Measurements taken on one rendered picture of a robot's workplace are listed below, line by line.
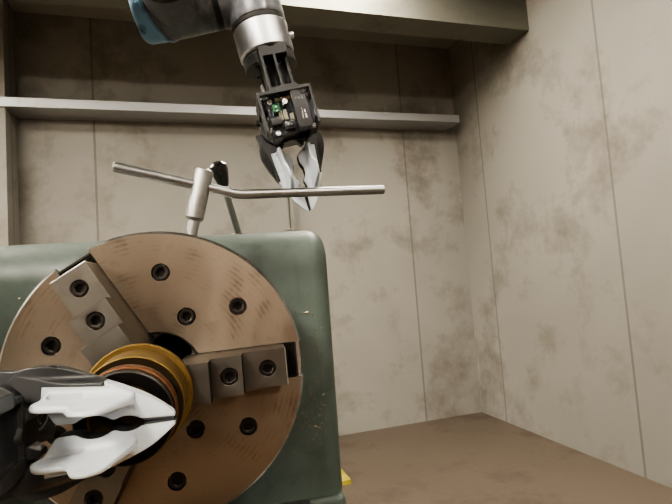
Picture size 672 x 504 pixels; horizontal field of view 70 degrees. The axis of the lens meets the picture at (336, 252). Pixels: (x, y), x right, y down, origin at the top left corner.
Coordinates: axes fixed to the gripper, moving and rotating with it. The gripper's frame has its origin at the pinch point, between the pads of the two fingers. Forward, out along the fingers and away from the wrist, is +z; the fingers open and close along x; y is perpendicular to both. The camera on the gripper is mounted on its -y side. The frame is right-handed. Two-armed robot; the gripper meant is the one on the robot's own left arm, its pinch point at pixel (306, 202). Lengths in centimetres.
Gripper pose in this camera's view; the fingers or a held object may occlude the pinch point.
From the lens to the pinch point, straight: 67.3
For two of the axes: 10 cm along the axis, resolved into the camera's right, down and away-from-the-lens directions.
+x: 9.5, -2.6, 1.8
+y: 1.7, -0.8, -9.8
